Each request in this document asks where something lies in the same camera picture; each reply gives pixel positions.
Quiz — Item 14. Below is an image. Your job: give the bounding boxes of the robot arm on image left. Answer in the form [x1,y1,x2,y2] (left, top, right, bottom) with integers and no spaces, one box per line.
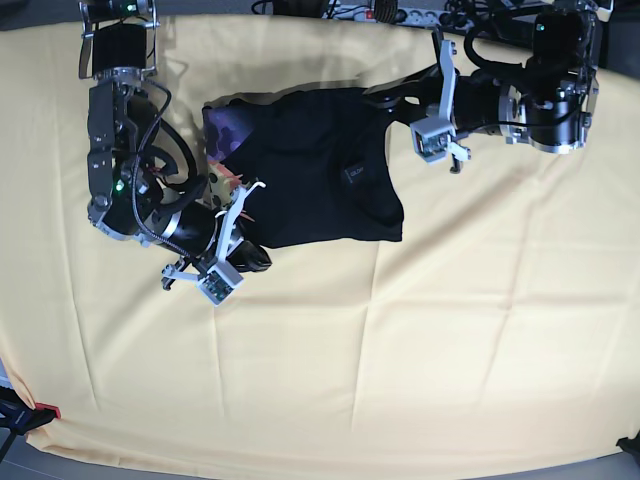
[79,1,226,270]

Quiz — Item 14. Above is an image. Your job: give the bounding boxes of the black clamp at corner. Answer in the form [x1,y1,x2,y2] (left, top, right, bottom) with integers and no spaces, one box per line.
[616,433,640,460]

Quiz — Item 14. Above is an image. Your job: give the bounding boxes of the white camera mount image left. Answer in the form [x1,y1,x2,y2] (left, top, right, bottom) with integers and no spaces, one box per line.
[152,180,266,306]

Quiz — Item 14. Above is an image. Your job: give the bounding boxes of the white power strip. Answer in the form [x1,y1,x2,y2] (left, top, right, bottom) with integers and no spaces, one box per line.
[321,1,488,30]

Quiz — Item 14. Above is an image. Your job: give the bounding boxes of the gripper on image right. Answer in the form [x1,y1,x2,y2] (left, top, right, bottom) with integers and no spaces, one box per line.
[363,65,502,138]

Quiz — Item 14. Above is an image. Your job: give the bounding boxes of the black T-shirt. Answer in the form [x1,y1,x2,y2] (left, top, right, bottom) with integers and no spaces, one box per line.
[202,88,404,249]

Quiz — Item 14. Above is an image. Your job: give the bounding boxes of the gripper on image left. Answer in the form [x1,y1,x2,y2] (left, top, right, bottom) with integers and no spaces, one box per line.
[164,164,272,273]

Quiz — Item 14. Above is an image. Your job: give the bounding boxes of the yellow table cloth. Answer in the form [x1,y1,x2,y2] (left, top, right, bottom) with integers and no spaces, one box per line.
[1,24,639,479]

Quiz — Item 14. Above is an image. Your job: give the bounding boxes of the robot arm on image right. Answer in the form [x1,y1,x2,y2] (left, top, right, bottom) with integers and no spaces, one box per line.
[364,1,614,170]

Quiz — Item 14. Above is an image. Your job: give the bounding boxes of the red and black clamp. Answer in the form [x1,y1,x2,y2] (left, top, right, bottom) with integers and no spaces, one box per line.
[1,387,60,455]

